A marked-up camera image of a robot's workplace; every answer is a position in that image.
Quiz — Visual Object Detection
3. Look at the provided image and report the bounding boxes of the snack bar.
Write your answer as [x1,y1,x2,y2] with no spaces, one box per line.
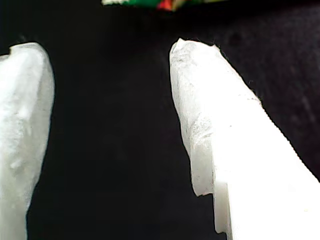
[101,0,208,12]

